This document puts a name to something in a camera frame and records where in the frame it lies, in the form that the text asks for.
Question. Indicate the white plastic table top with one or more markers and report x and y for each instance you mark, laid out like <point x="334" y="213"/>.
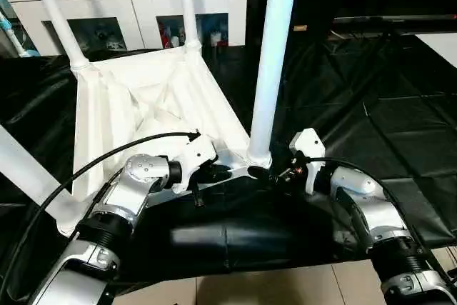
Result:
<point x="157" y="91"/>

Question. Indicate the black plastic mat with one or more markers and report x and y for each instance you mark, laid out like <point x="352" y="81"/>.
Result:
<point x="235" y="241"/>

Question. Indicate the small tan tag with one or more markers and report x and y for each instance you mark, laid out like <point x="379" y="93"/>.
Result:
<point x="300" y="28"/>

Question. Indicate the white flat board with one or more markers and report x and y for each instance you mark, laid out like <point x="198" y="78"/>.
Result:
<point x="441" y="46"/>

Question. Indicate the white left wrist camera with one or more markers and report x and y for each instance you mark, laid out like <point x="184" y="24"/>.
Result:
<point x="193" y="155"/>

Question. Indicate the black metal rail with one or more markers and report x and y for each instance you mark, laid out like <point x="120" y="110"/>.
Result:
<point x="393" y="19"/>

